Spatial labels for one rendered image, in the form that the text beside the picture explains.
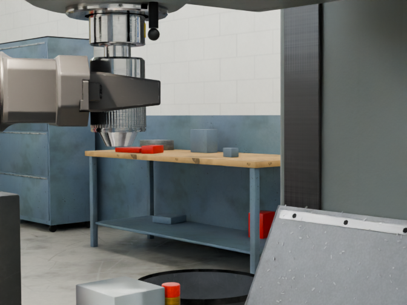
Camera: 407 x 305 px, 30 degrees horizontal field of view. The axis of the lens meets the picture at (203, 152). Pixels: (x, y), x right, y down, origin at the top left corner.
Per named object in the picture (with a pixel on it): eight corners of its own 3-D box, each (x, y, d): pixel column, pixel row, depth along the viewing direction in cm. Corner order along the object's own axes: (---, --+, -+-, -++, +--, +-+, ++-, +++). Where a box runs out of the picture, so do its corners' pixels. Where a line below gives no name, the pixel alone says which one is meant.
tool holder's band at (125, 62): (149, 71, 66) (149, 60, 66) (140, 68, 62) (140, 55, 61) (96, 71, 67) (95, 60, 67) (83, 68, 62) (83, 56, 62)
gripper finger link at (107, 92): (158, 112, 63) (83, 111, 61) (158, 73, 63) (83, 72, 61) (163, 112, 61) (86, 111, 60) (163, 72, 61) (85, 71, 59)
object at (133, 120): (149, 131, 66) (149, 71, 66) (141, 132, 62) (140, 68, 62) (97, 131, 67) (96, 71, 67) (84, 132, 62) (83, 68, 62)
